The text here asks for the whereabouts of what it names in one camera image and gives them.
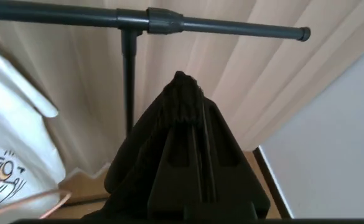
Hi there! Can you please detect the beige curtain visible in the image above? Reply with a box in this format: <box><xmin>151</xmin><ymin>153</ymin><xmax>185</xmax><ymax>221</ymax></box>
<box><xmin>0</xmin><ymin>0</ymin><xmax>364</xmax><ymax>181</ymax></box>

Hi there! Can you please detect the white printed t-shirt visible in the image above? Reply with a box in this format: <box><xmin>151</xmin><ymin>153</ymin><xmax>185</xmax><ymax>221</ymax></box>
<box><xmin>0</xmin><ymin>42</ymin><xmax>67</xmax><ymax>218</ymax></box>

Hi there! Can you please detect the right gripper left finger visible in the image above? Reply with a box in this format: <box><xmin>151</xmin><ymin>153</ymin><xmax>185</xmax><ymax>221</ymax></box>
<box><xmin>146</xmin><ymin>123</ymin><xmax>203</xmax><ymax>218</ymax></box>

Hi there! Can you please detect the black clothes rack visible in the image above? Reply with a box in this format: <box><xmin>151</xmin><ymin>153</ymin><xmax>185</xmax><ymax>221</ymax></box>
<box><xmin>0</xmin><ymin>0</ymin><xmax>312</xmax><ymax>136</ymax></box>

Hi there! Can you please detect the black garment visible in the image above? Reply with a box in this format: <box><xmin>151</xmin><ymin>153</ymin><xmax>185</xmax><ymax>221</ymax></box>
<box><xmin>82</xmin><ymin>70</ymin><xmax>208</xmax><ymax>220</ymax></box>

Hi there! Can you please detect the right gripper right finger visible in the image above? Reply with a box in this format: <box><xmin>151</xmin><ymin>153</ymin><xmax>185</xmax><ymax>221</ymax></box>
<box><xmin>202</xmin><ymin>98</ymin><xmax>272</xmax><ymax>218</ymax></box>

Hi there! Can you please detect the pink clothes hanger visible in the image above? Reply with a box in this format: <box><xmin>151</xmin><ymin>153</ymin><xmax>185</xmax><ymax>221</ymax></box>
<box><xmin>0</xmin><ymin>189</ymin><xmax>73</xmax><ymax>220</ymax></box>

